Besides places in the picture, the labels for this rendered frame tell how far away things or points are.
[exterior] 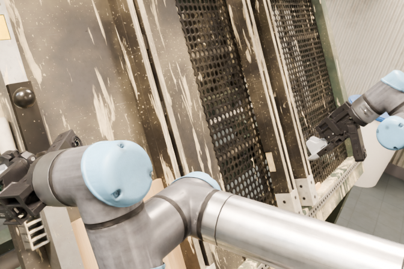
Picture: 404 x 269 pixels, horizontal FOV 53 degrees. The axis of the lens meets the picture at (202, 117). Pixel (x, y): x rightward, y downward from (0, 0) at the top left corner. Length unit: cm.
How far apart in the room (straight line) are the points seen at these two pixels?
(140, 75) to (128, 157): 65
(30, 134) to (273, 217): 54
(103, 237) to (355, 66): 414
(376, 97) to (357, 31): 331
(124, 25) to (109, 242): 73
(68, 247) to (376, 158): 346
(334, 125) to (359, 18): 329
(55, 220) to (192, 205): 42
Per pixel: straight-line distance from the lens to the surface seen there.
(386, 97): 115
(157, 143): 111
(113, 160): 45
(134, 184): 46
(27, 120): 88
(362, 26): 445
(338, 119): 121
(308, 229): 52
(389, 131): 101
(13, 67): 91
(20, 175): 63
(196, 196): 57
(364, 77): 450
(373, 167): 414
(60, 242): 92
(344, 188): 225
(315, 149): 125
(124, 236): 49
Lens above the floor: 187
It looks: 24 degrees down
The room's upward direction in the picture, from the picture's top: 14 degrees clockwise
